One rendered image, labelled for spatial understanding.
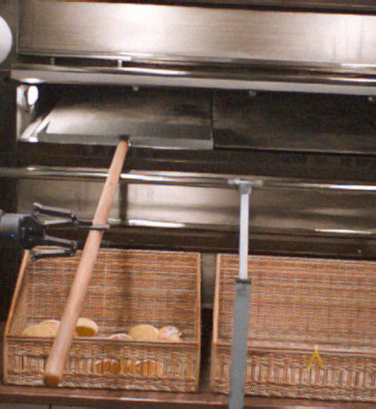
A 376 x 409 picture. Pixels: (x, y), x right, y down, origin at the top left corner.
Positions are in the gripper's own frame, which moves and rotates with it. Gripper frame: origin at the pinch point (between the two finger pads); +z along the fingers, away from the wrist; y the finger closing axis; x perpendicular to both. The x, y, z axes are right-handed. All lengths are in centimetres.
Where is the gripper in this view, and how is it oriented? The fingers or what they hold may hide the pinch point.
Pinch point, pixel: (93, 235)
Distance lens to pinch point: 255.8
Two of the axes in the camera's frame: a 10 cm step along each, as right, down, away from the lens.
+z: 10.0, 0.5, -0.1
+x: -0.2, 2.5, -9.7
